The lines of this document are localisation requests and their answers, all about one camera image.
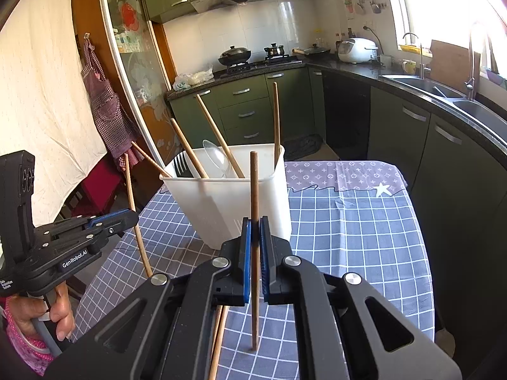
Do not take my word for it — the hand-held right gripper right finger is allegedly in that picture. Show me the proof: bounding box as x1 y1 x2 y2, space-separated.
257 216 462 380

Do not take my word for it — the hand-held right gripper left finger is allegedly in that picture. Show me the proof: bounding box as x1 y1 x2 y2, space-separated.
45 217 254 380

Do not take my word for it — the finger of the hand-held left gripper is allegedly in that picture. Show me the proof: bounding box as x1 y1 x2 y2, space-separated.
83 208 134 229
94 211 140 247

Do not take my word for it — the white plastic utensil holder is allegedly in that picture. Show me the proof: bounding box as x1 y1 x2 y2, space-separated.
159 144 292 251

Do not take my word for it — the dark brown wooden chopstick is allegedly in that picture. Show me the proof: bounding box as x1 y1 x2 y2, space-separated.
250 151 260 352

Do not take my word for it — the black plastic fork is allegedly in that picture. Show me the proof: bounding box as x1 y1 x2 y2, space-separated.
173 152 191 177

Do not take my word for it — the clear plastic spoon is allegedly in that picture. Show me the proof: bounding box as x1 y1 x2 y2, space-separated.
202 139 239 179

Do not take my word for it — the person's left hand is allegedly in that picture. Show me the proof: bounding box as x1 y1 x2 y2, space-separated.
6 281 77 342

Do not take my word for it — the red chair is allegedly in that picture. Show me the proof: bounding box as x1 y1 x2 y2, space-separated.
59 154 128 223

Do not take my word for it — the blue checked tablecloth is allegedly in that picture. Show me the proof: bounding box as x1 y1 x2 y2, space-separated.
71 184 435 380

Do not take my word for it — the white hanging sheet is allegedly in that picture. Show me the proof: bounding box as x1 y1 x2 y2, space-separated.
0 0 108 227

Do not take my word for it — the purple checked apron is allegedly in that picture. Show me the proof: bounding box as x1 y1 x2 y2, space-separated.
81 34 145 172

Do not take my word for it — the purple patterned cloth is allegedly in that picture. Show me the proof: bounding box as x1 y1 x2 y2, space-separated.
283 161 409 199

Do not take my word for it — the black bag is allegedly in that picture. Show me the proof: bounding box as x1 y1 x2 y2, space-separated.
283 134 324 161

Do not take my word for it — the pink patterned garment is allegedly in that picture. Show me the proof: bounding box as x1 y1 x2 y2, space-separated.
0 297 57 377

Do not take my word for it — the clear plastic bag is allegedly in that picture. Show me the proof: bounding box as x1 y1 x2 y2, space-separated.
172 65 215 92

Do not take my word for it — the frosted glass sliding door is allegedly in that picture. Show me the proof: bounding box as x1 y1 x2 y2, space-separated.
97 0 180 175

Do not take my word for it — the gas stove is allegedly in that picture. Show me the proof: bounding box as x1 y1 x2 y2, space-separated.
226 56 304 73

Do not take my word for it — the black wok with lid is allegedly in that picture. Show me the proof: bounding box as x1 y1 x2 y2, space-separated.
217 45 253 68

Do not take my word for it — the black stone countertop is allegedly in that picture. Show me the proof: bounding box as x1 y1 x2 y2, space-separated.
164 57 507 155

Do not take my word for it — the frying pan with lid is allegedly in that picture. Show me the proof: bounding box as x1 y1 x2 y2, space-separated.
292 43 332 57

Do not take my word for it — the white rice cooker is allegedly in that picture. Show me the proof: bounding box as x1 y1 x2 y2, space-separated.
337 37 379 65

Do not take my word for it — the small steel faucet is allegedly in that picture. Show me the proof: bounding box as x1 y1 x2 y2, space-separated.
402 33 427 80

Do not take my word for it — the steel double sink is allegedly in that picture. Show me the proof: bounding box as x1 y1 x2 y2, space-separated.
378 74 507 144

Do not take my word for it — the wooden cutting board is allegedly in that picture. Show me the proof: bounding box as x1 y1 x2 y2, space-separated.
430 40 482 92

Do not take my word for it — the tall steel faucet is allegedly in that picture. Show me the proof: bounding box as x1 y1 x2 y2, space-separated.
464 22 496 100

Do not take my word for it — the window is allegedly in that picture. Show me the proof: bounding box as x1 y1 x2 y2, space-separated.
380 0 507 85

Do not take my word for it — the black power cable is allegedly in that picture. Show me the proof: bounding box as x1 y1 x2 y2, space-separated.
363 26 383 54

